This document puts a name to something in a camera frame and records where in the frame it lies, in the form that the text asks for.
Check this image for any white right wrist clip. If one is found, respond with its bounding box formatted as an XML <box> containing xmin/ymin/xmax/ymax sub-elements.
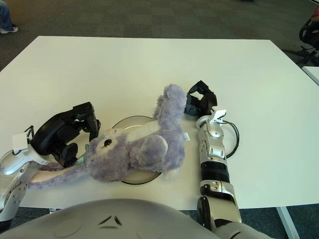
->
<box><xmin>208</xmin><ymin>109</ymin><xmax>227</xmax><ymax>123</ymax></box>

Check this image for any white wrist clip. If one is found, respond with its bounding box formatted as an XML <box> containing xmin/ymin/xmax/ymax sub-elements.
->
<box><xmin>208</xmin><ymin>109</ymin><xmax>227</xmax><ymax>123</ymax></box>
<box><xmin>11</xmin><ymin>133</ymin><xmax>28</xmax><ymax>154</ymax></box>

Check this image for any white table leg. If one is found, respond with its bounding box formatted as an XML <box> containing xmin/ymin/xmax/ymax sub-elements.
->
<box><xmin>276</xmin><ymin>206</ymin><xmax>299</xmax><ymax>239</ymax></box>

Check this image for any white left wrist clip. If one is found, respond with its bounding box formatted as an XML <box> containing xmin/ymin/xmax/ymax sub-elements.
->
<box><xmin>11</xmin><ymin>133</ymin><xmax>28</xmax><ymax>154</ymax></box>

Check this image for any purple plush bunny doll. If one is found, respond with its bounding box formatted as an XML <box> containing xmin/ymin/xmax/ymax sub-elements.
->
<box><xmin>27</xmin><ymin>84</ymin><xmax>191</xmax><ymax>191</ymax></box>

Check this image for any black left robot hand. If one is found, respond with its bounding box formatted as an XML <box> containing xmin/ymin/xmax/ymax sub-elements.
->
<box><xmin>29</xmin><ymin>101</ymin><xmax>102</xmax><ymax>168</ymax></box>

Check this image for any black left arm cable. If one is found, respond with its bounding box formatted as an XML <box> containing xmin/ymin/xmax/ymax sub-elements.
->
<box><xmin>24</xmin><ymin>125</ymin><xmax>35</xmax><ymax>144</ymax></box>

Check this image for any grey robot torso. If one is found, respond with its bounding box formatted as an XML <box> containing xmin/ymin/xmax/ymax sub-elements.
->
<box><xmin>0</xmin><ymin>198</ymin><xmax>270</xmax><ymax>239</ymax></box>

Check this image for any seated person in jeans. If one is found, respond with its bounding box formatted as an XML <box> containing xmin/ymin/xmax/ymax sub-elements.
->
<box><xmin>0</xmin><ymin>0</ymin><xmax>19</xmax><ymax>34</ymax></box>

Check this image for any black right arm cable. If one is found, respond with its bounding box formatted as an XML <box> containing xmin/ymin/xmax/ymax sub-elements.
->
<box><xmin>223</xmin><ymin>120</ymin><xmax>240</xmax><ymax>159</ymax></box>

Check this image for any black swivel chair with base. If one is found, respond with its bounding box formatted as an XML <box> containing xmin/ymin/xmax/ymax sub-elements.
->
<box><xmin>284</xmin><ymin>6</ymin><xmax>319</xmax><ymax>67</ymax></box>

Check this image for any white plate with black rim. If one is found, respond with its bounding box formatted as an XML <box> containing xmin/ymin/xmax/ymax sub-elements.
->
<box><xmin>111</xmin><ymin>115</ymin><xmax>162</xmax><ymax>185</ymax></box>

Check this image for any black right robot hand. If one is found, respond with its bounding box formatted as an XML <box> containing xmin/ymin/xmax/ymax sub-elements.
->
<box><xmin>183</xmin><ymin>80</ymin><xmax>218</xmax><ymax>118</ymax></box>

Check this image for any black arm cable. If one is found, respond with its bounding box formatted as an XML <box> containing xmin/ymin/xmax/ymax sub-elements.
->
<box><xmin>24</xmin><ymin>125</ymin><xmax>35</xmax><ymax>144</ymax></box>
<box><xmin>223</xmin><ymin>120</ymin><xmax>240</xmax><ymax>159</ymax></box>

